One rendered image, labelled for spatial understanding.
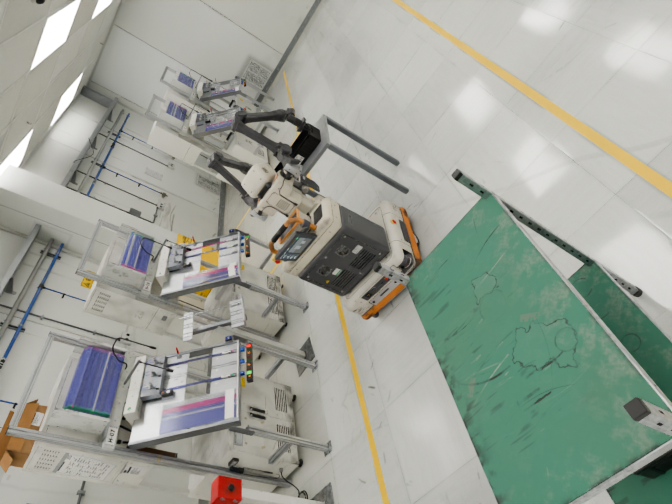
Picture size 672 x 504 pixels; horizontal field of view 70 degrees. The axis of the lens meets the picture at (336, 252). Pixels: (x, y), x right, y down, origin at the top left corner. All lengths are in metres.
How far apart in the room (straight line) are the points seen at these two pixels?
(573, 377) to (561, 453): 0.17
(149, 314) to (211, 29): 6.72
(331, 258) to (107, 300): 2.23
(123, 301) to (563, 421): 3.88
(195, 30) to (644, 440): 9.76
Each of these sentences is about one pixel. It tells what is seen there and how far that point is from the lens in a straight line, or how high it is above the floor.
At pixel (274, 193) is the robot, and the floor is 1.05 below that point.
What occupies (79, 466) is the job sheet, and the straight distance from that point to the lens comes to 3.72.
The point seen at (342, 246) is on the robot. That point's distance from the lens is 3.05.
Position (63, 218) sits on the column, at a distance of 6.51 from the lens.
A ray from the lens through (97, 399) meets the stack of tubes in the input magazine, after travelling 3.57.
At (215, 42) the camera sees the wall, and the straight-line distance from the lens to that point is 10.23.
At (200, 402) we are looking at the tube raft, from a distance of 3.46.
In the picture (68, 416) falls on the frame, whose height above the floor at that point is 1.62.
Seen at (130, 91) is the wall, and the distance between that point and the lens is 10.72.
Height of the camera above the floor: 1.98
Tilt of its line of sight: 27 degrees down
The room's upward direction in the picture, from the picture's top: 65 degrees counter-clockwise
